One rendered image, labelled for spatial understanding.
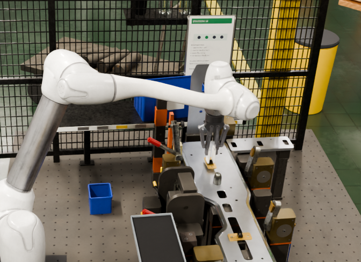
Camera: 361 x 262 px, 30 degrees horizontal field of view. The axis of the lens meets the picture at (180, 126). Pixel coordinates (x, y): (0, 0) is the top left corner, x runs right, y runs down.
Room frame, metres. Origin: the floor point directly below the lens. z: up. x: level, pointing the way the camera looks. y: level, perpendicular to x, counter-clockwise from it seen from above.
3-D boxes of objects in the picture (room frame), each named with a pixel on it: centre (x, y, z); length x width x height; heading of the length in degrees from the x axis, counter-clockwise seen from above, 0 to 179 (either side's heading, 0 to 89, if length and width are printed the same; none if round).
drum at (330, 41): (4.90, -0.98, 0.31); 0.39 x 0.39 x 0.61
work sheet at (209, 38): (2.92, -0.11, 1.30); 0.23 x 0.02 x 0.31; 103
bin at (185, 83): (2.76, 0.06, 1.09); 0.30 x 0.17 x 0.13; 111
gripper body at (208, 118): (2.36, -0.13, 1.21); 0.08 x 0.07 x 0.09; 103
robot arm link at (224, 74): (2.34, -0.14, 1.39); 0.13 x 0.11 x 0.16; 33
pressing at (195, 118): (2.62, -0.09, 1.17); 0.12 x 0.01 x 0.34; 103
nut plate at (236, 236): (1.90, -0.24, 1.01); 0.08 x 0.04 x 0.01; 103
